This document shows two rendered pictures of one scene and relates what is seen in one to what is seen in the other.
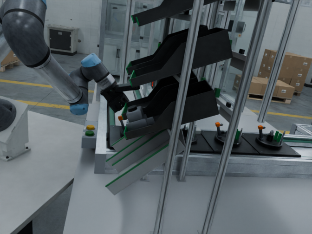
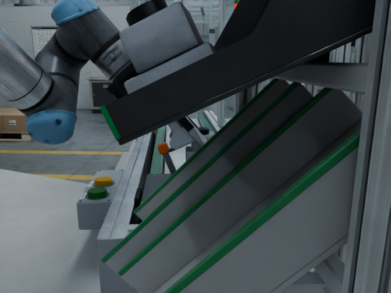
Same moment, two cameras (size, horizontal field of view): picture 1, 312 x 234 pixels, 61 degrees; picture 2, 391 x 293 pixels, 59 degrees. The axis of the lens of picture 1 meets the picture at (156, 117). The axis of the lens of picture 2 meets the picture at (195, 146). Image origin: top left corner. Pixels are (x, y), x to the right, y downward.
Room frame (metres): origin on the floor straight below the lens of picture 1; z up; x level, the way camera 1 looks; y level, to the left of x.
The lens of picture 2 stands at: (0.52, 0.01, 1.23)
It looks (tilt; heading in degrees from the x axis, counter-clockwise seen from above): 14 degrees down; 8
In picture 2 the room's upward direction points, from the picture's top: straight up
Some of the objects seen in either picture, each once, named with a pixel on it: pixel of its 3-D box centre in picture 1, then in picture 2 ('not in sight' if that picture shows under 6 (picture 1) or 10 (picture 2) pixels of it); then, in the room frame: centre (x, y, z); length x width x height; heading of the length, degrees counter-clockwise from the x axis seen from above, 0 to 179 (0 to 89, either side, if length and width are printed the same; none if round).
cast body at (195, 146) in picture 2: not in sight; (206, 145); (1.19, 0.08, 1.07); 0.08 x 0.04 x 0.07; 102
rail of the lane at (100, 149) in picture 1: (103, 122); (139, 175); (1.43, 0.30, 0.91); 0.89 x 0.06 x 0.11; 12
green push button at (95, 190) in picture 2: (89, 133); (97, 194); (1.16, 0.31, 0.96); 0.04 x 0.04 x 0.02
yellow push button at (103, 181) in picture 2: (90, 127); (103, 182); (1.23, 0.32, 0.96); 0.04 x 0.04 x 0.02
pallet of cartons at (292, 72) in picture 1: (281, 71); not in sight; (7.84, -3.41, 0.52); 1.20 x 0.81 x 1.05; 5
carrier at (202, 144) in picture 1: (185, 131); not in sight; (1.25, -0.16, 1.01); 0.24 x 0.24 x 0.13; 12
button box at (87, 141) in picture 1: (90, 133); (104, 195); (1.23, 0.32, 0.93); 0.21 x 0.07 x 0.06; 12
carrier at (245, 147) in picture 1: (229, 133); not in sight; (1.30, -0.40, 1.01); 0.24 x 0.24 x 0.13; 12
